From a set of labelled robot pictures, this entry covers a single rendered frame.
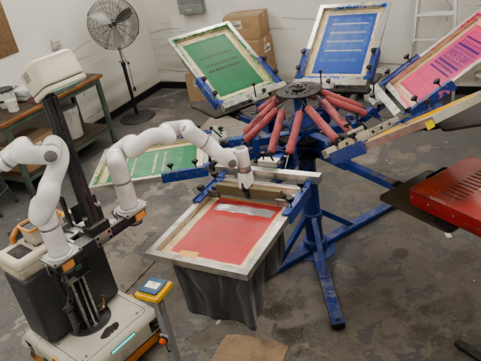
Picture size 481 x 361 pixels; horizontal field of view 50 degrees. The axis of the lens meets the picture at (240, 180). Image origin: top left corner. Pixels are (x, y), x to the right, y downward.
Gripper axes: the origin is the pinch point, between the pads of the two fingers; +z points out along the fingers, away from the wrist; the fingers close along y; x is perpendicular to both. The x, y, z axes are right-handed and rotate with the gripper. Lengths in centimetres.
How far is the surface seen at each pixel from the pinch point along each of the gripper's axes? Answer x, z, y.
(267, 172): 1.9, -2.1, -21.2
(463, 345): 113, 98, -17
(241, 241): 11.8, 5.9, 34.1
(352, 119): 29, -2, -100
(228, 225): -1.3, 5.9, 23.9
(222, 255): 8.2, 5.9, 47.2
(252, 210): 5.3, 5.4, 8.3
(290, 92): -2, -30, -76
